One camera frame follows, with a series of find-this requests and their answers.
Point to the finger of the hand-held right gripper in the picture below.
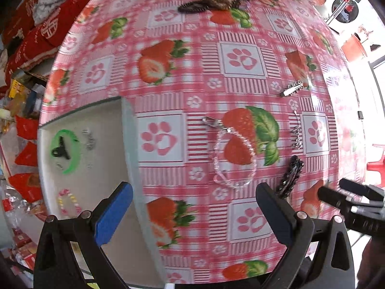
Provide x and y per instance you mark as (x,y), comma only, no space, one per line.
(361,190)
(332,195)

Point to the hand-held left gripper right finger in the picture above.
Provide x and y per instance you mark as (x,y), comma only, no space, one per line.
(272,207)

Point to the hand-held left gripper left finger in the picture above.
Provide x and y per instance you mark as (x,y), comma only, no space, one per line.
(114,213)

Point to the white tray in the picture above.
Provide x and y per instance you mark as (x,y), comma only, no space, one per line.
(102,162)

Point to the green bangle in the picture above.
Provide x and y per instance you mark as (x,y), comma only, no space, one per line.
(68,171)

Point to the silver hairpin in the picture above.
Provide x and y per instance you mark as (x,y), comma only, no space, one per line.
(89,143)

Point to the dark claw clip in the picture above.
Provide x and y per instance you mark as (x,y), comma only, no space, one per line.
(61,152)

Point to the person's right forearm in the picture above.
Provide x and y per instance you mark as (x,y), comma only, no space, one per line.
(373,262)

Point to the red plastic stool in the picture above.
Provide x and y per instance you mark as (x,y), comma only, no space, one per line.
(379,168)

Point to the black lace hair clip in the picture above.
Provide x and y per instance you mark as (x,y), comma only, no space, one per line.
(290,174)

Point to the metal table clamp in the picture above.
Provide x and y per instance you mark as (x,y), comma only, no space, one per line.
(359,115)

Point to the pile of red packets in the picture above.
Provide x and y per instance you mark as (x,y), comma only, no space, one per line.
(25,156)

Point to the silver hair clip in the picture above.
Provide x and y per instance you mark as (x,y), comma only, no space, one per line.
(288,90)

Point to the strawberry printed pink tablecloth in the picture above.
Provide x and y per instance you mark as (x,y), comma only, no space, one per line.
(210,102)

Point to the red bucket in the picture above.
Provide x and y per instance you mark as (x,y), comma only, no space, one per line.
(353,46)

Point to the pile of cluttered boxes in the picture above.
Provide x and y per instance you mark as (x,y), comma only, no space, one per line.
(21,96)

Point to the pair of shoes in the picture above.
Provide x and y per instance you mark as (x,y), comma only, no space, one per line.
(368,36)

